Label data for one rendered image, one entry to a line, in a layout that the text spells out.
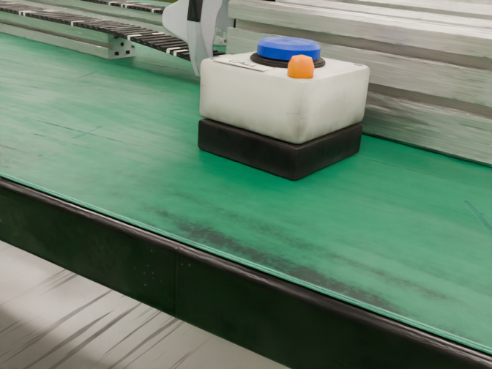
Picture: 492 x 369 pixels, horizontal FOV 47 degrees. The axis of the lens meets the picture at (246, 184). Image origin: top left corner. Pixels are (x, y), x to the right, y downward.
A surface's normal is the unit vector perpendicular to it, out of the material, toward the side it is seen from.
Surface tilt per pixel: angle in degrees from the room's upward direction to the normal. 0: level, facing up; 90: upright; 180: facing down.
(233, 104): 90
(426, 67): 90
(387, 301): 0
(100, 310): 0
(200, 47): 108
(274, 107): 90
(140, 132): 0
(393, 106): 90
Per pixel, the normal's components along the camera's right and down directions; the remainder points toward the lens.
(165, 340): 0.06, -0.92
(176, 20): -0.61, 0.10
